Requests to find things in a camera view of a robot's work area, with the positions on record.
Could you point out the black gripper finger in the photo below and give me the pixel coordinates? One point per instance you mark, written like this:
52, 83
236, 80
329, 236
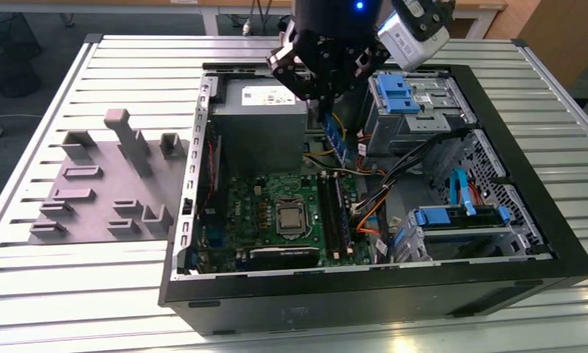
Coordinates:
293, 70
364, 62

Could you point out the blue RAM stick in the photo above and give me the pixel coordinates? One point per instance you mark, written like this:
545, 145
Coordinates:
337, 139

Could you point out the black RAM slot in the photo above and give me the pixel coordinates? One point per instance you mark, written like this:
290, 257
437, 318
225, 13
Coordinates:
326, 217

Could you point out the blue disk carrier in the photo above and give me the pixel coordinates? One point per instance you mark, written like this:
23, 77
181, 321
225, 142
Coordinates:
433, 217
393, 97

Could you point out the grey power supply unit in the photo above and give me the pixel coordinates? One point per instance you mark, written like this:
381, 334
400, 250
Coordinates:
258, 136

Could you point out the grey metal drive cage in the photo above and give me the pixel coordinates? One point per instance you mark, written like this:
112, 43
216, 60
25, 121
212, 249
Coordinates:
471, 232
425, 123

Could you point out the white framed wooden desk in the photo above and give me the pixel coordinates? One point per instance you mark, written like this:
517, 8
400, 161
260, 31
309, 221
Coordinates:
481, 22

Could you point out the green motherboard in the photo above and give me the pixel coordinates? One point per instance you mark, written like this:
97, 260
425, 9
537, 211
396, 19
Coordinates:
254, 198

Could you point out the brown wooden cabinet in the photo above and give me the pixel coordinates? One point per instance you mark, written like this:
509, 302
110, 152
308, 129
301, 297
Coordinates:
559, 36

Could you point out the silver CPU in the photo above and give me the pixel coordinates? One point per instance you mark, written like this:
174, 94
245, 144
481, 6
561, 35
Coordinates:
289, 217

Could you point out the CPU socket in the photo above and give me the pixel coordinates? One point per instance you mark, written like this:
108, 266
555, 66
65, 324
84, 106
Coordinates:
290, 235

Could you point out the grey parts rack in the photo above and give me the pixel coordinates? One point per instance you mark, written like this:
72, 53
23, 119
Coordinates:
102, 176

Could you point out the black graphics card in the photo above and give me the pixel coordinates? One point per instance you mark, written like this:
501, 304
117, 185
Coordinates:
284, 257

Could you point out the black mesh bin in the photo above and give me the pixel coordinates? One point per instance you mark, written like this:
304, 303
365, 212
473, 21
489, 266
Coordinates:
9, 55

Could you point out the black PC case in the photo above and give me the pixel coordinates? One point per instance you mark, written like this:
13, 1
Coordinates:
322, 305

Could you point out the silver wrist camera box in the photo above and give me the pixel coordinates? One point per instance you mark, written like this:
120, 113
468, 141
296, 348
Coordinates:
410, 44

